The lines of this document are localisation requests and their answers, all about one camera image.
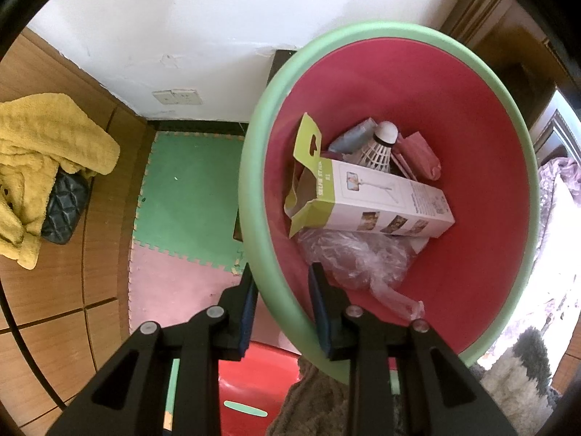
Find purple ruffled pillow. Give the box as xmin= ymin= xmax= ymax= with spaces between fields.
xmin=492 ymin=157 xmax=581 ymax=373

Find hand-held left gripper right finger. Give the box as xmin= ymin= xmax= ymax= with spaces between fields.
xmin=309 ymin=262 xmax=518 ymax=436

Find yellow fleece jacket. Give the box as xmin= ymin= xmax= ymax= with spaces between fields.
xmin=0 ymin=93 xmax=121 ymax=270

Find green white carton box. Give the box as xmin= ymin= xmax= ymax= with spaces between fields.
xmin=285 ymin=113 xmax=456 ymax=239

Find clear plastic bag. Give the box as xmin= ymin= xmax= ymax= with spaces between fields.
xmin=297 ymin=229 xmax=426 ymax=323

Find pink packet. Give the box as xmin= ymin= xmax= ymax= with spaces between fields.
xmin=391 ymin=133 xmax=442 ymax=181

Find dark wooden nightstand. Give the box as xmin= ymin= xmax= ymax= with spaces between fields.
xmin=233 ymin=49 xmax=300 ymax=242

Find grey blue tube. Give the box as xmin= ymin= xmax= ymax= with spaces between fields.
xmin=327 ymin=118 xmax=377 ymax=153

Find dark wooden headboard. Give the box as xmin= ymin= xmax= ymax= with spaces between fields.
xmin=438 ymin=0 xmax=581 ymax=164

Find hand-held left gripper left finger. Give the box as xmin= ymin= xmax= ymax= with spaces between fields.
xmin=48 ymin=263 xmax=259 ymax=436

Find person's brown fleece trousers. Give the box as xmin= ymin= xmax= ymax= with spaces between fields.
xmin=268 ymin=356 xmax=402 ymax=436

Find white feather shuttlecock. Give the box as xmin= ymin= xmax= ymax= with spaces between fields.
xmin=355 ymin=121 xmax=400 ymax=175

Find shaggy grey white blanket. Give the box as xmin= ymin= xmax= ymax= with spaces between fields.
xmin=472 ymin=327 xmax=554 ymax=423

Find black quilted bag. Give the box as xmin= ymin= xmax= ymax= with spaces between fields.
xmin=41 ymin=168 xmax=90 ymax=246

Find red plastic stool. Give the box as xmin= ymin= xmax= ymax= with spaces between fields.
xmin=218 ymin=340 xmax=300 ymax=436

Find red bucket green rim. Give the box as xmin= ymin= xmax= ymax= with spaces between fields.
xmin=238 ymin=20 xmax=542 ymax=384

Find pink foam mat tile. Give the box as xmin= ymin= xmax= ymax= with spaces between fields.
xmin=127 ymin=241 xmax=248 ymax=341

